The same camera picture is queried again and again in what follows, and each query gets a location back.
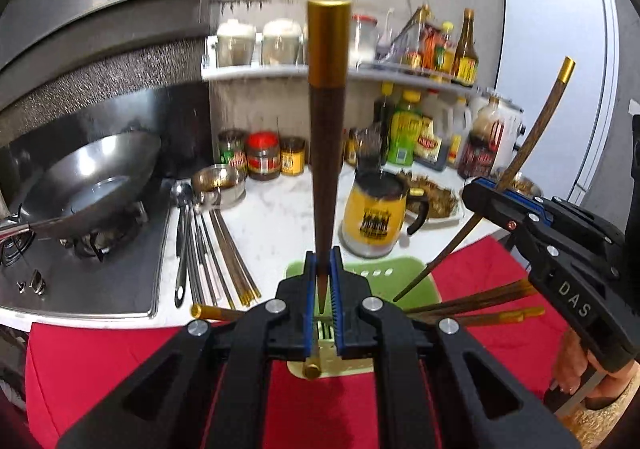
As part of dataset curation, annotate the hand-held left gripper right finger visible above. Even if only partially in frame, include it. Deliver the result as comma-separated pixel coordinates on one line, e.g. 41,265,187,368
330,246,581,449

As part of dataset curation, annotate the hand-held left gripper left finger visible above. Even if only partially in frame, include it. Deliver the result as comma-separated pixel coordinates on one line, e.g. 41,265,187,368
57,251,318,449

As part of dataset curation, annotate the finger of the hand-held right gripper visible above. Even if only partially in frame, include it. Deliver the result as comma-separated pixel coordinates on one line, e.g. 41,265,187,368
500,186,626,255
462,179,618,287

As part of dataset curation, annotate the green utensil holder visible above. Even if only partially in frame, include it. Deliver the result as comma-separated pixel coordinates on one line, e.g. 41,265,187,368
285,256,441,380

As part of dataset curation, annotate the person's right hand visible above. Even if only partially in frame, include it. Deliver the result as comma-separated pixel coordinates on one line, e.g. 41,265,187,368
552,329,640,412

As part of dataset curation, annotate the plate of food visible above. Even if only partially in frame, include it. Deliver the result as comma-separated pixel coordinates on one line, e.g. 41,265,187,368
405,174,466,222

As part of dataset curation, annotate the brown glass jar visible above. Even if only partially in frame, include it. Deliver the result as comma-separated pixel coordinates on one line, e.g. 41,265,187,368
457,96,511,180

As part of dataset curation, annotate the white kitchen appliance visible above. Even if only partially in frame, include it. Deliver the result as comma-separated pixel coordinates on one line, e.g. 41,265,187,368
480,88,527,180

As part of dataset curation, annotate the white cap jug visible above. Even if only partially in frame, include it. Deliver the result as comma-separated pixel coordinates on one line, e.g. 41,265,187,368
447,96,473,167

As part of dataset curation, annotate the large dark liquid jug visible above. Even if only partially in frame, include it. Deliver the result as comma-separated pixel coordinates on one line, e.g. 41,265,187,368
414,89,453,172

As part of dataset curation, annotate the yellow mug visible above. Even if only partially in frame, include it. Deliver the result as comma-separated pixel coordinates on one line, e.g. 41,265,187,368
341,169,431,260

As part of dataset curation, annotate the bundle of metal chopsticks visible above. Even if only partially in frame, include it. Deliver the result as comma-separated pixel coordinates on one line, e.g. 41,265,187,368
192,206,262,307

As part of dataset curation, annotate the green bottle yellow cap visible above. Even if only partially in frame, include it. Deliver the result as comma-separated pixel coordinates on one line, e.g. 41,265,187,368
387,90,423,167

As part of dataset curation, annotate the cream fleece garment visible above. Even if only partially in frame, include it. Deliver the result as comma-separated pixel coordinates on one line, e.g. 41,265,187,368
547,391,633,449

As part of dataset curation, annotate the dark bottle yellow cap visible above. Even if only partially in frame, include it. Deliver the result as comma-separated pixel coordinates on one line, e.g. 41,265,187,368
374,83,398,165

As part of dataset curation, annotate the small steel bowl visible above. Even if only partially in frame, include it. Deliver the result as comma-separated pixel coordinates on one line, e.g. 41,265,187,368
191,164,247,210

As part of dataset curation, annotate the yellow label jar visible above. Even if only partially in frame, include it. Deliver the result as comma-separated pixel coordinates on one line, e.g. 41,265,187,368
280,136,307,176

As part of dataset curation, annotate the metal spoon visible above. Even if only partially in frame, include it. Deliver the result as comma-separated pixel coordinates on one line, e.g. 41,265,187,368
180,184,208,307
173,182,195,309

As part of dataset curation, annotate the tall dark sauce bottle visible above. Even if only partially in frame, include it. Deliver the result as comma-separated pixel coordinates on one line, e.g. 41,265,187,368
452,8,478,87

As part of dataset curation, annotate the red lid dark jar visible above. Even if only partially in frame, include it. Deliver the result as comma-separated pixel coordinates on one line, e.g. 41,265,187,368
245,132,282,181

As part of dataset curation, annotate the small yellow cap bottle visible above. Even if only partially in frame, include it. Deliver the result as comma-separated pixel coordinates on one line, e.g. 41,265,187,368
434,22,458,75

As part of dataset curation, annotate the red sauce bottle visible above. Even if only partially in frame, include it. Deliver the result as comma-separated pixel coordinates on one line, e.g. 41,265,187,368
422,22,443,72

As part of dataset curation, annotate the green label jar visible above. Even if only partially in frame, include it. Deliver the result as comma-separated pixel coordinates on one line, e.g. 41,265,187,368
218,129,247,175

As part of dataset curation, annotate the clear glass bottle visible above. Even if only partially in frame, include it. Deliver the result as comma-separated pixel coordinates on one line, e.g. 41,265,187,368
405,4,431,70

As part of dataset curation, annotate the white refrigerator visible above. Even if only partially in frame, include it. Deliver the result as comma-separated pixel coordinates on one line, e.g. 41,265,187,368
495,0,621,205

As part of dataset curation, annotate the clear glass cup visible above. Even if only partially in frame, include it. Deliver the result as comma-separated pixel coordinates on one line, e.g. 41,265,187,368
376,29,408,64

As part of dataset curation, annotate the large glass jar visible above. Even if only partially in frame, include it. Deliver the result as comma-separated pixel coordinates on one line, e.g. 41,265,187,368
350,14,378,65

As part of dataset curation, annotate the steel gas stove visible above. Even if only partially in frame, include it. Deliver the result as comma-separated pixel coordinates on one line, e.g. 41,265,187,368
0,174,173,320

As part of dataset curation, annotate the red tablecloth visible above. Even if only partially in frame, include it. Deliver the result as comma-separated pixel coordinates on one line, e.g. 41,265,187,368
25,236,571,449

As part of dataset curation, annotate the steel wok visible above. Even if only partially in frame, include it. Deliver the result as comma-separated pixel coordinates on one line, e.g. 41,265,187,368
0,126,163,242

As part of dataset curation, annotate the spice jar white lid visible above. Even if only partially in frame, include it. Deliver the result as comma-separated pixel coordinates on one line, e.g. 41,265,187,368
216,19,257,67
261,19,305,66

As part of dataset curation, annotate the white wall shelf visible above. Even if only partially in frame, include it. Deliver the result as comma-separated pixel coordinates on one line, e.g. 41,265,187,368
201,64,481,97

